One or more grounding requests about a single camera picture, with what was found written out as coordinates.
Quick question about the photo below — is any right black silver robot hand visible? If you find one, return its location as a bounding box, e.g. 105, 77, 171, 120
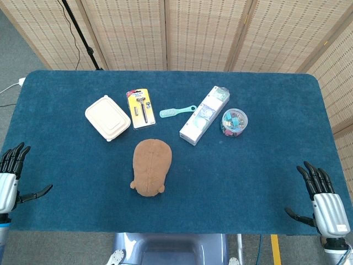
285, 161, 350, 238

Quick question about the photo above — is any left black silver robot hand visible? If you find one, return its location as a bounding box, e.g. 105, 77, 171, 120
0, 142, 54, 215

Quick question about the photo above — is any brown capybara plush toy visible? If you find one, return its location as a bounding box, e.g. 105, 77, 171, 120
129, 139, 173, 197

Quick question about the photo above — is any yellow floor tape strip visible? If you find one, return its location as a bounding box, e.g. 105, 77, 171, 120
270, 234, 282, 265

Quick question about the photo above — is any white table leg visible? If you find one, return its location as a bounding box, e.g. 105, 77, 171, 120
236, 234, 245, 263

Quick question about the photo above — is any blue carpet table mat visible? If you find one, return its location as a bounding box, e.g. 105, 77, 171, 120
0, 70, 343, 236

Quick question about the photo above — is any beige lidded food container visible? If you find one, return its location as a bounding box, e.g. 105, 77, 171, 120
84, 94, 131, 142

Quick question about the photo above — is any clear jar of binder clips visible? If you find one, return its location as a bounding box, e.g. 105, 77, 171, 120
220, 108, 249, 137

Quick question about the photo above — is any razor in yellow blister pack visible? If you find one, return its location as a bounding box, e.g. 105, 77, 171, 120
126, 87, 157, 130

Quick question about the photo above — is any long clear sticker box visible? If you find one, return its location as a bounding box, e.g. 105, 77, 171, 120
179, 85, 231, 146

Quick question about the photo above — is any blue-grey robot torso base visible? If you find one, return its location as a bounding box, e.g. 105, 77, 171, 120
113, 232, 229, 265

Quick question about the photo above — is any black tripod stand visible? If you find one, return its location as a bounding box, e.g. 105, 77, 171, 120
61, 0, 105, 71

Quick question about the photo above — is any teal plastic hair brush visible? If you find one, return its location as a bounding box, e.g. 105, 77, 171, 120
159, 105, 197, 120

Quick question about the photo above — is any white power cable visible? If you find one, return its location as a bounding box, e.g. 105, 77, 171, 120
0, 81, 20, 94

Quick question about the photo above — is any thin black hanging cable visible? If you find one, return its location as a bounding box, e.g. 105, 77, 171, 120
62, 1, 81, 70

